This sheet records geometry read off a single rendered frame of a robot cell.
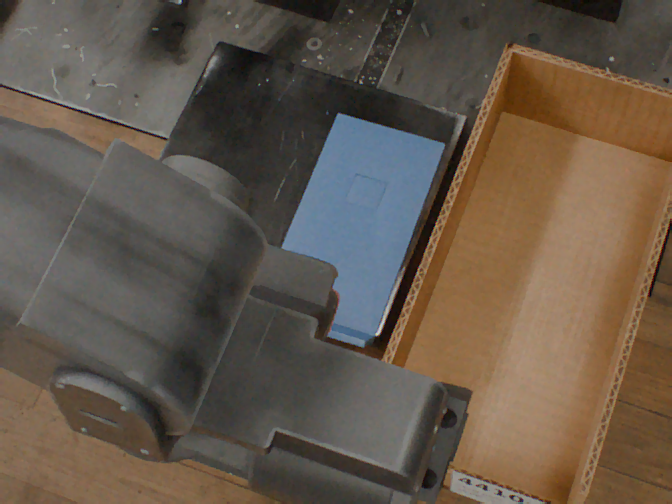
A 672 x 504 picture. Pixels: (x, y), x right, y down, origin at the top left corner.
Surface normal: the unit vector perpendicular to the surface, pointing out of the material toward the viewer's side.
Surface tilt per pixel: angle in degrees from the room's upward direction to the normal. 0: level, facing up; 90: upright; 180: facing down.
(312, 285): 29
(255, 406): 1
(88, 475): 0
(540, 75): 90
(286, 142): 0
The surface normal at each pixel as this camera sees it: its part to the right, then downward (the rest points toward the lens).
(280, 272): -0.17, 0.02
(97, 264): 0.40, -0.27
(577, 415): -0.02, -0.45
